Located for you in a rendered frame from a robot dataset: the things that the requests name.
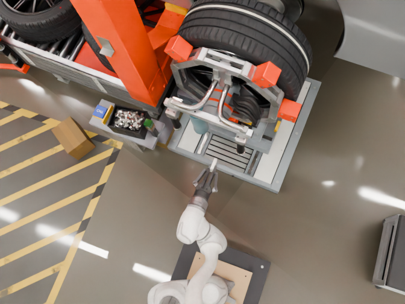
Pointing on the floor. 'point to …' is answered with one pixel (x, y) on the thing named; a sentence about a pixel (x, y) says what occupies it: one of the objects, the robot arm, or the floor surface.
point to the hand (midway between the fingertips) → (213, 164)
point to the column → (135, 145)
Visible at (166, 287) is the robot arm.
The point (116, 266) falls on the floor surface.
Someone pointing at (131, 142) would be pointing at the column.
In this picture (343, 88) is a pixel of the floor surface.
